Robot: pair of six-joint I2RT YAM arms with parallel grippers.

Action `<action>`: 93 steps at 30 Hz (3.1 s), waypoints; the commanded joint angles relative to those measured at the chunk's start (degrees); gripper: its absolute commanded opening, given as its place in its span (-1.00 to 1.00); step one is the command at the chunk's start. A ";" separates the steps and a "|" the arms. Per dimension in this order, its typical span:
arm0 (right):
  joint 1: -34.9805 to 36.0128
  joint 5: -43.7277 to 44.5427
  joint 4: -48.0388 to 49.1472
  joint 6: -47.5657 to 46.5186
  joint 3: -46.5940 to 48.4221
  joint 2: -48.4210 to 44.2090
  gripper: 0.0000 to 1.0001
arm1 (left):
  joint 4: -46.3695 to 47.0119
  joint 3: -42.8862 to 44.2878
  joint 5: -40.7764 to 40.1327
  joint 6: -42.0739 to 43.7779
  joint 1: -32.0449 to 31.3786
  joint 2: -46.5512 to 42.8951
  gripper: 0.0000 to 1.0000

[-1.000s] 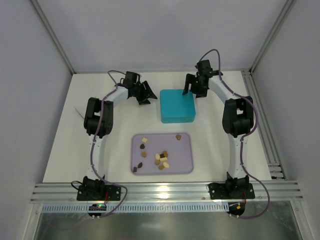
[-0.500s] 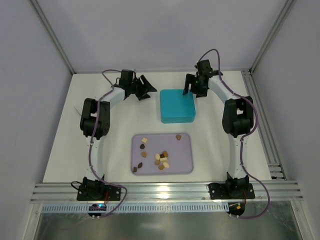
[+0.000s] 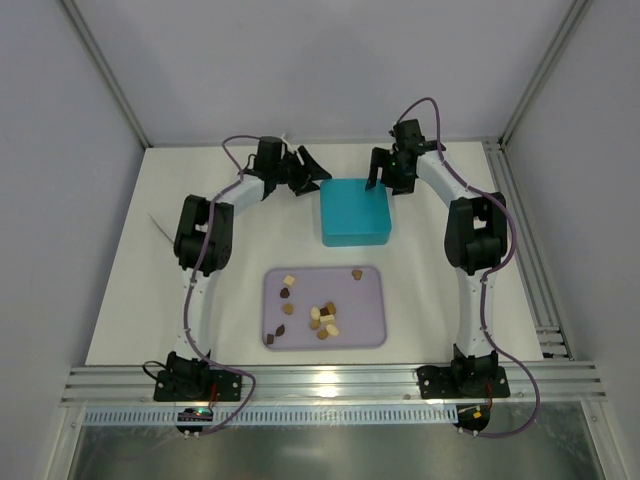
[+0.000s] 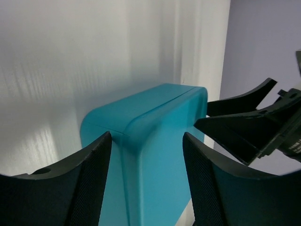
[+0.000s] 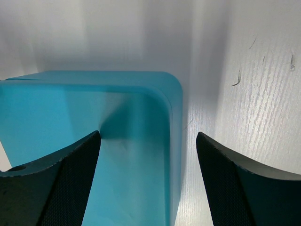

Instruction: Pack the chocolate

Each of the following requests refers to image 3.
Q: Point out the white oval chocolate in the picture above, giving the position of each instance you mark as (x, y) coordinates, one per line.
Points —
(315, 313)

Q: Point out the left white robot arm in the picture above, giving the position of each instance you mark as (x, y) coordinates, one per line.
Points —
(204, 236)

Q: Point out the teal box lid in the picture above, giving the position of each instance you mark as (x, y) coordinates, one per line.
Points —
(346, 205)

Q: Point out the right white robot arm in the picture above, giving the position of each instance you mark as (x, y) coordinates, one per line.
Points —
(475, 240)

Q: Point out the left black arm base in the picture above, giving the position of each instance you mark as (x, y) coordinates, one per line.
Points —
(179, 379)

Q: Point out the lilac plastic tray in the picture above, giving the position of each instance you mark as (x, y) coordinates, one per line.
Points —
(358, 307)

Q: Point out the left aluminium frame post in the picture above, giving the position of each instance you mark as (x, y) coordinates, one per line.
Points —
(82, 30)

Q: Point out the right aluminium frame post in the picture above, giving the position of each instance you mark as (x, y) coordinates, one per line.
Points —
(543, 302)

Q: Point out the metal serving tongs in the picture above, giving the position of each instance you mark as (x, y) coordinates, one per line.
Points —
(161, 229)

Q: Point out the teal chocolate box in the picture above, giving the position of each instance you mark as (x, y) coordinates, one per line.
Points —
(340, 238)

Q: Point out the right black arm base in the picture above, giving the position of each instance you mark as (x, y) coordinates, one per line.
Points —
(464, 377)

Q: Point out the aluminium frame post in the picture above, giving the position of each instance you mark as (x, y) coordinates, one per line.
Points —
(82, 30)
(543, 302)

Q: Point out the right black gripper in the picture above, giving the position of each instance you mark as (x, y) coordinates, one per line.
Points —
(388, 167)

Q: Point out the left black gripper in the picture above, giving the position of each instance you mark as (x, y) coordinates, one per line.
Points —
(298, 171)

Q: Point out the aluminium mounting rail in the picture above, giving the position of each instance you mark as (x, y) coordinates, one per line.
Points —
(557, 380)

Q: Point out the slotted cable duct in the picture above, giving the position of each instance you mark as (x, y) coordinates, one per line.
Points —
(272, 415)

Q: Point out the white almond chocolate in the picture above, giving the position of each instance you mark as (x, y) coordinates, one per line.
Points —
(332, 330)

